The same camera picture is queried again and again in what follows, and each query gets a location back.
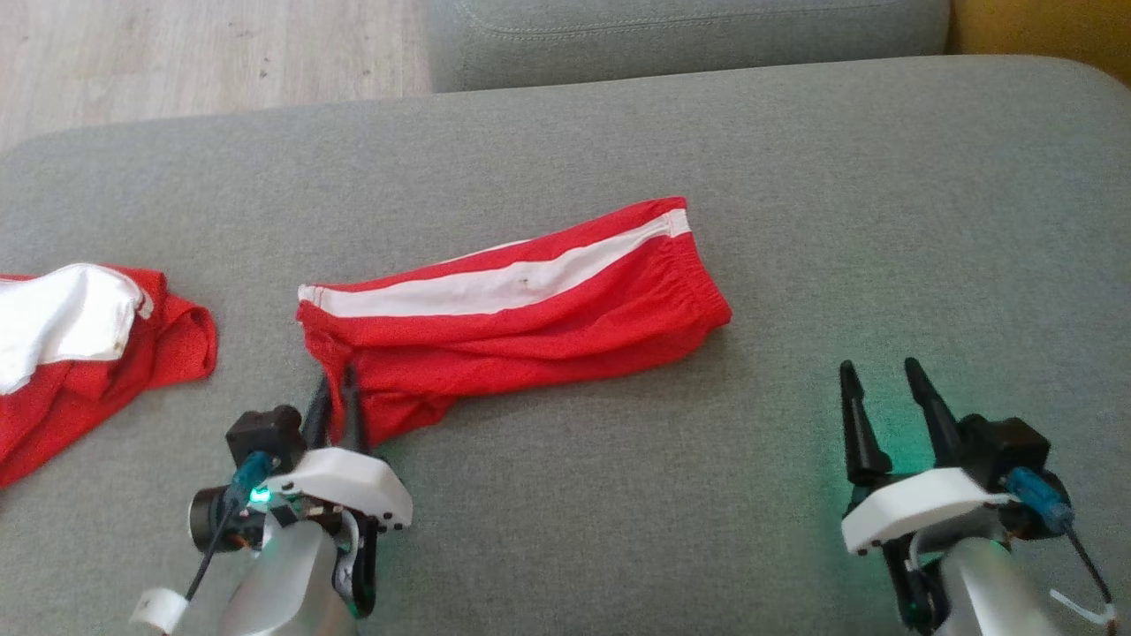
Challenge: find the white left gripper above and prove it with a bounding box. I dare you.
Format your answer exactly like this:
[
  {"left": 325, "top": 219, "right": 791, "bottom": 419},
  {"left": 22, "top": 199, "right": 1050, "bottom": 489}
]
[{"left": 188, "top": 362, "right": 414, "bottom": 619}]

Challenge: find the red shorts white side stripe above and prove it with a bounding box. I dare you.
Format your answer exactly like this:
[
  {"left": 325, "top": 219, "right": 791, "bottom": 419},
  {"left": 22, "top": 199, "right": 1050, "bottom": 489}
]
[{"left": 296, "top": 196, "right": 733, "bottom": 450}]

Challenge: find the grey sofa seat cushion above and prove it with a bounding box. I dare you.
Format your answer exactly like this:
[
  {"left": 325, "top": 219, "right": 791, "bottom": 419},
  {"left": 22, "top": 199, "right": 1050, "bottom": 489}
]
[{"left": 422, "top": 0, "right": 952, "bottom": 94}]

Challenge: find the large grey sofa chaise cushion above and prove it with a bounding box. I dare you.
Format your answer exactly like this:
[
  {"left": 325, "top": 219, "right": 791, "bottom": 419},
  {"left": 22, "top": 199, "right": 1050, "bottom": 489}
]
[{"left": 0, "top": 55, "right": 1131, "bottom": 636}]

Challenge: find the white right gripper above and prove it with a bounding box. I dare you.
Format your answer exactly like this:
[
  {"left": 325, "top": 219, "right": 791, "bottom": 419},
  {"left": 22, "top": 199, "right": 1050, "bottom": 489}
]
[{"left": 839, "top": 358, "right": 1017, "bottom": 636}]

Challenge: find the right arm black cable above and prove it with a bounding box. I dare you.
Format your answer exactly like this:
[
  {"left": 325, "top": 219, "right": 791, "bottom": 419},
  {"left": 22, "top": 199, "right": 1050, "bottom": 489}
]
[{"left": 1006, "top": 468, "right": 1119, "bottom": 612}]

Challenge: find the white round cable clamp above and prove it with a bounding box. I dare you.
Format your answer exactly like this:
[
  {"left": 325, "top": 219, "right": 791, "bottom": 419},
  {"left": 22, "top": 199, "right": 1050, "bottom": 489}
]
[{"left": 131, "top": 587, "right": 189, "bottom": 633}]

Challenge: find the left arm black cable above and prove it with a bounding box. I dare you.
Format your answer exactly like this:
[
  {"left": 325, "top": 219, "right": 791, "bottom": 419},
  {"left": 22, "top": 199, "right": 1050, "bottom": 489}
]
[{"left": 184, "top": 450, "right": 277, "bottom": 603}]

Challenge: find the white zip tie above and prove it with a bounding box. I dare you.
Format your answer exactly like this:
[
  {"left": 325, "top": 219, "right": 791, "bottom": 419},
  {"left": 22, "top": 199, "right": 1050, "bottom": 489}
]
[{"left": 1050, "top": 590, "right": 1121, "bottom": 628}]

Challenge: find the large yellow sofa backrest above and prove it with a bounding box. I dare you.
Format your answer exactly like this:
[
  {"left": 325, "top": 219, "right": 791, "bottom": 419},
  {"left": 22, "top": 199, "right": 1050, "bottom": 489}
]
[{"left": 947, "top": 0, "right": 1131, "bottom": 87}]

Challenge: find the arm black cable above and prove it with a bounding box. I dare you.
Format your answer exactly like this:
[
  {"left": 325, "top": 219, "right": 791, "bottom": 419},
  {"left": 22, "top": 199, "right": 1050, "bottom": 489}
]
[
  {"left": 184, "top": 450, "right": 277, "bottom": 603},
  {"left": 1006, "top": 468, "right": 1119, "bottom": 612}
]

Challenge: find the red basketball jersey white trim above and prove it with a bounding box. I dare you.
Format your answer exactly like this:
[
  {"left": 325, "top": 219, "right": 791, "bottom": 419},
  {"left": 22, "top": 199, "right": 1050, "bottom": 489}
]
[{"left": 0, "top": 262, "right": 219, "bottom": 489}]

